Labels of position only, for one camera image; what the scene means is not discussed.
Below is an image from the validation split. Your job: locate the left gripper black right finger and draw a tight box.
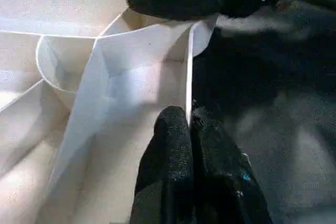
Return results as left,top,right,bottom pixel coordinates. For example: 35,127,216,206
191,100,274,224

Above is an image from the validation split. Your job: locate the white plastic table top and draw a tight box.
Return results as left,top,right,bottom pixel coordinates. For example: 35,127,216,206
0,0,218,224

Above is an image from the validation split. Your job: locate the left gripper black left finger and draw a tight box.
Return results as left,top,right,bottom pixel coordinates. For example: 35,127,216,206
130,105,194,224

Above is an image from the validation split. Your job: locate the black glossy mat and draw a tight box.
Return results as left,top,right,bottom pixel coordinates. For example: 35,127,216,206
190,0,336,224

